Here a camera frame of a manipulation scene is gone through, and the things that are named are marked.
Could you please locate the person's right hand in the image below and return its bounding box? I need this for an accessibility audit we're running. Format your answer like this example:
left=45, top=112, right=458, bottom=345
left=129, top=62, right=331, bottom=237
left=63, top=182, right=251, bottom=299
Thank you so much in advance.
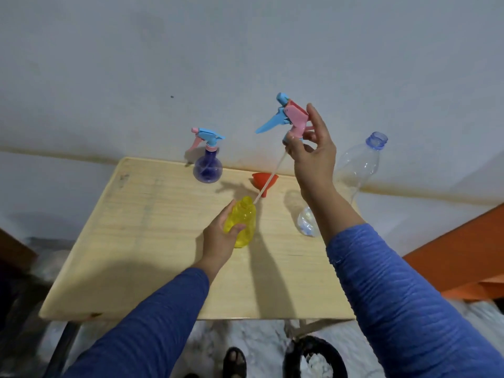
left=282, top=103, right=338, bottom=201

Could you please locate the person's left hand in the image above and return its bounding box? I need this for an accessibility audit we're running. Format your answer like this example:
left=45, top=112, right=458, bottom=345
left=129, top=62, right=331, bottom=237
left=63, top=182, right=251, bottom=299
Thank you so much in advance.
left=192, top=199, right=248, bottom=278

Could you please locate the yellow spray bottle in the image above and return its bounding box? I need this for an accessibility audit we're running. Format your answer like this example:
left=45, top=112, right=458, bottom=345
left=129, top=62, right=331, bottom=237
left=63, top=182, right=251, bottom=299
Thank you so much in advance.
left=223, top=195, right=257, bottom=249

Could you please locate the clear plastic water bottle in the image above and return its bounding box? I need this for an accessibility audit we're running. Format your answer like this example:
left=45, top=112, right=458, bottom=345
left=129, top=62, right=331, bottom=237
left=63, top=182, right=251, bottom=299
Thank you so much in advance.
left=296, top=131, right=389, bottom=238

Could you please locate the orange plastic funnel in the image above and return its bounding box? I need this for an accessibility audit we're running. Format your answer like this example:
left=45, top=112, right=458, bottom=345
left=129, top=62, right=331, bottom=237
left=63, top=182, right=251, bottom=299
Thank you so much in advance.
left=251, top=172, right=279, bottom=198

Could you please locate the purple spray bottle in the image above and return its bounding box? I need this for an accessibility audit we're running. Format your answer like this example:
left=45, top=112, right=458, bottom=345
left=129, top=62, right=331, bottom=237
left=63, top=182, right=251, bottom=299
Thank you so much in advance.
left=193, top=147, right=224, bottom=184

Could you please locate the person's left forearm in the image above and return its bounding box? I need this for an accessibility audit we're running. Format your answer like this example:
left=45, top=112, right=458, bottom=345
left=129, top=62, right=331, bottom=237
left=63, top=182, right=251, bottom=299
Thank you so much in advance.
left=62, top=261, right=210, bottom=378

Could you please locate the person's right forearm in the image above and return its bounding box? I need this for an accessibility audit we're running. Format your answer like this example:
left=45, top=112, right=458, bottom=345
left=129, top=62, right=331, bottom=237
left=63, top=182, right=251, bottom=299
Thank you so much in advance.
left=302, top=184, right=504, bottom=378

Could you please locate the person's right black sandal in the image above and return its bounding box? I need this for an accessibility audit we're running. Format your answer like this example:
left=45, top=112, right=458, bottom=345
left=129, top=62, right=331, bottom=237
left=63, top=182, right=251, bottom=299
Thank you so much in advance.
left=222, top=346, right=248, bottom=378

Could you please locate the orange furniture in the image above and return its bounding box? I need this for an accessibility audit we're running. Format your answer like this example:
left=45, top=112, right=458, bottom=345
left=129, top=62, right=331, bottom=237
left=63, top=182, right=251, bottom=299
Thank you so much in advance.
left=401, top=202, right=504, bottom=302

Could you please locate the black plastic stool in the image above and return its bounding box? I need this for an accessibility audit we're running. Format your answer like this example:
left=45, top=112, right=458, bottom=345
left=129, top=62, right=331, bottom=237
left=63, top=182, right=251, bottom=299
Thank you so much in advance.
left=0, top=271, right=81, bottom=378

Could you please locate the brown wooden door frame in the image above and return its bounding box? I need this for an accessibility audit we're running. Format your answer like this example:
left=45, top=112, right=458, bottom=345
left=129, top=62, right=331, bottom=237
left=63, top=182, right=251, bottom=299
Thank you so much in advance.
left=0, top=228, right=38, bottom=274

